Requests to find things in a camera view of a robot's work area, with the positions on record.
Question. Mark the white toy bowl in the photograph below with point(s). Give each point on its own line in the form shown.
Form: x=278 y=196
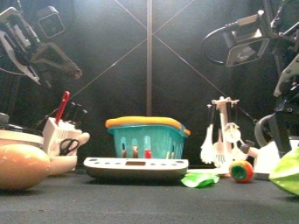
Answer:
x=62 y=164

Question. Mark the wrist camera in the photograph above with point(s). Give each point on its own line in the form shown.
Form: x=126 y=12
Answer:
x=246 y=49
x=51 y=24

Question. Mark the white toy utensil rack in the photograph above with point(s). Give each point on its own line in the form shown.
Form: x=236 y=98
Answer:
x=222 y=128

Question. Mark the vertical metal frame pole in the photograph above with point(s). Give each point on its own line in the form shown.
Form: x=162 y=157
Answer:
x=149 y=58

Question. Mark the teal basket with orange rim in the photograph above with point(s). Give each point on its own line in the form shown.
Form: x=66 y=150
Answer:
x=150 y=140

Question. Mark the orange toy carrot piece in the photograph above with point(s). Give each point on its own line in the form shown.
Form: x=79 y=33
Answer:
x=241 y=171

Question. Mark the white toy kettle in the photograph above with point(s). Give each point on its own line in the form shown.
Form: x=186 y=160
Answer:
x=273 y=159

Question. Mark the white toy spatula fork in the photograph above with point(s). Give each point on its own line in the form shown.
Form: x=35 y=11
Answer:
x=208 y=145

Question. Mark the white toy slotted spoon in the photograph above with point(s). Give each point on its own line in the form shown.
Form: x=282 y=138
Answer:
x=233 y=134

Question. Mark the black toy scissors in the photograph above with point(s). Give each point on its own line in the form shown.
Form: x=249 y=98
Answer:
x=70 y=145

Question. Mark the green toy cabbage half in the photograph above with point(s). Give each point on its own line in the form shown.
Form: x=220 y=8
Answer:
x=289 y=173

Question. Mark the brown toy egg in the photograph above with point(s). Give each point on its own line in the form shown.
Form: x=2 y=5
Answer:
x=22 y=166

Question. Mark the green crumpled wrapper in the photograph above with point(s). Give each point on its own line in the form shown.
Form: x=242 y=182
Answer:
x=200 y=179

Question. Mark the white toy knife block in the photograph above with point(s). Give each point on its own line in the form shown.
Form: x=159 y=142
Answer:
x=58 y=137

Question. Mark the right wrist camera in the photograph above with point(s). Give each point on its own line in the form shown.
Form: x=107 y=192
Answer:
x=246 y=49

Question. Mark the white toy kitchen scale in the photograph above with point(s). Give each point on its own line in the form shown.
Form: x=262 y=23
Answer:
x=137 y=168

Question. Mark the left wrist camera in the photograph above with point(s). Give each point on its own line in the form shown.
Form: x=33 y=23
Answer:
x=51 y=24

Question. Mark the white toy slotted turner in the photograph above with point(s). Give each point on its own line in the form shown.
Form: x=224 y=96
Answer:
x=221 y=156

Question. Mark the dark red toy fruit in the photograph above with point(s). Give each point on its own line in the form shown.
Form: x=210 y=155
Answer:
x=147 y=153

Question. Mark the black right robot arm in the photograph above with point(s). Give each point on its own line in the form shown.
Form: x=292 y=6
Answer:
x=286 y=17

